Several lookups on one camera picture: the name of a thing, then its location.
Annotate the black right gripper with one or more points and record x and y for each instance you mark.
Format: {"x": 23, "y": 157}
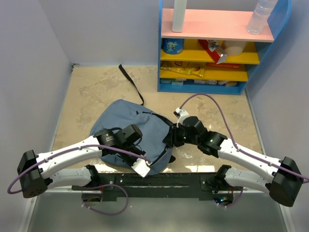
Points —
{"x": 172, "y": 139}

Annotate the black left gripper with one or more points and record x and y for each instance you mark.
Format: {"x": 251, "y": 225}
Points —
{"x": 130, "y": 163}

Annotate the blue fabric backpack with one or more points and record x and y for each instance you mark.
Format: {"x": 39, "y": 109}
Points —
{"x": 153, "y": 126}

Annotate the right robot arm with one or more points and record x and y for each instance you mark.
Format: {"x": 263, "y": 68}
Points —
{"x": 280, "y": 179}

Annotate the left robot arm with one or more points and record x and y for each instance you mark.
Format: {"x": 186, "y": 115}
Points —
{"x": 40, "y": 172}

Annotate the yellow chips bag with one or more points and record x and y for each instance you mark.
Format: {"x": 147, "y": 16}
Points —
{"x": 184, "y": 67}

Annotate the red flat box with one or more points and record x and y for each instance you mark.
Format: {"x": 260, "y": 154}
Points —
{"x": 224, "y": 65}

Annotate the blue wooden shelf unit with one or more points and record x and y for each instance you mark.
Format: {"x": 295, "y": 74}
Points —
{"x": 220, "y": 26}

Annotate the red silver snack box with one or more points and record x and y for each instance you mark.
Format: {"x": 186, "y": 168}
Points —
{"x": 214, "y": 50}

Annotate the blue snack can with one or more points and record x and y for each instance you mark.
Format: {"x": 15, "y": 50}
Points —
{"x": 172, "y": 46}

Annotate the white round container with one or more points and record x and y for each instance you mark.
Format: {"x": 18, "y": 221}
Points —
{"x": 233, "y": 48}

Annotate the white tall bottle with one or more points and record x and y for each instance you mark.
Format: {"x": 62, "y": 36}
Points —
{"x": 178, "y": 15}

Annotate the clear plastic water bottle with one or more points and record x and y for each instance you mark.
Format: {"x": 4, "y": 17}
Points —
{"x": 260, "y": 16}

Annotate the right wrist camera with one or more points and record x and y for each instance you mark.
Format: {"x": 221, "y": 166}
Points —
{"x": 181, "y": 115}

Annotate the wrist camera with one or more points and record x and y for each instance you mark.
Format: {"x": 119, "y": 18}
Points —
{"x": 181, "y": 115}
{"x": 141, "y": 167}

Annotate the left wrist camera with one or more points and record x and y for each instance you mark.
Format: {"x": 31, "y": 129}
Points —
{"x": 141, "y": 167}

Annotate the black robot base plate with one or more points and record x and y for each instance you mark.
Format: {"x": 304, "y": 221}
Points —
{"x": 200, "y": 186}

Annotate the aluminium rail frame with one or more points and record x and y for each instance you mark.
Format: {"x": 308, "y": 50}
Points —
{"x": 280, "y": 179}

